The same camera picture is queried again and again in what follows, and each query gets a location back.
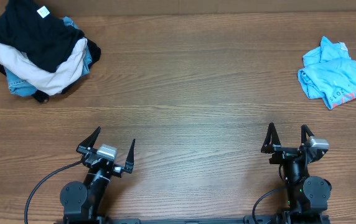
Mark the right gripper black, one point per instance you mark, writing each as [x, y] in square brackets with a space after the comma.
[290, 151]

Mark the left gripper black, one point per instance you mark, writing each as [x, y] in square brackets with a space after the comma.
[88, 144]

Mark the light blue printed t-shirt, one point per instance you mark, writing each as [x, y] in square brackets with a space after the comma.
[328, 73]

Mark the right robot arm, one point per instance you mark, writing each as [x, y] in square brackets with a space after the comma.
[307, 195]

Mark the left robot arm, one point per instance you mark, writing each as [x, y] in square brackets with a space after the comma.
[81, 200]

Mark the black garment under pile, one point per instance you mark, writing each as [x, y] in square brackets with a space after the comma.
[94, 51]

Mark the blue denim jeans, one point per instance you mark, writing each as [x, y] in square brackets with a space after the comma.
[47, 54]

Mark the cream white garment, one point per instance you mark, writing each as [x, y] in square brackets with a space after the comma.
[51, 83]

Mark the black garment on pile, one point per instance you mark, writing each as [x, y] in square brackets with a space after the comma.
[44, 38]

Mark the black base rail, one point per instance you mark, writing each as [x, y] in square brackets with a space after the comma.
[248, 219]

